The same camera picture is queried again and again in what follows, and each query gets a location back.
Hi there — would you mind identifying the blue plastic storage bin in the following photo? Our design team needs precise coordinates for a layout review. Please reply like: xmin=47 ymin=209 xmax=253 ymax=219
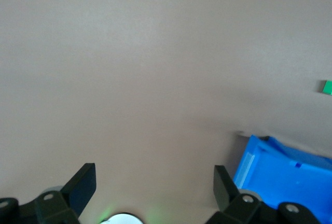
xmin=232 ymin=134 xmax=332 ymax=224

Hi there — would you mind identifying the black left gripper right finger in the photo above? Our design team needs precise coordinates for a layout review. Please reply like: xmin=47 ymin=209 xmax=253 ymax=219
xmin=206 ymin=165 xmax=322 ymax=224

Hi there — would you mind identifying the small green cube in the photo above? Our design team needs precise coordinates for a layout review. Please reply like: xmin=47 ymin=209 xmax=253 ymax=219
xmin=319 ymin=79 xmax=332 ymax=96

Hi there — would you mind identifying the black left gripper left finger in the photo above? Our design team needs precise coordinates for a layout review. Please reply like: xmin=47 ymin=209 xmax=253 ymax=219
xmin=0 ymin=163 xmax=97 ymax=224

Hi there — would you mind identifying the brown table mat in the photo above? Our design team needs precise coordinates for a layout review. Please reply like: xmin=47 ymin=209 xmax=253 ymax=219
xmin=0 ymin=0 xmax=332 ymax=224

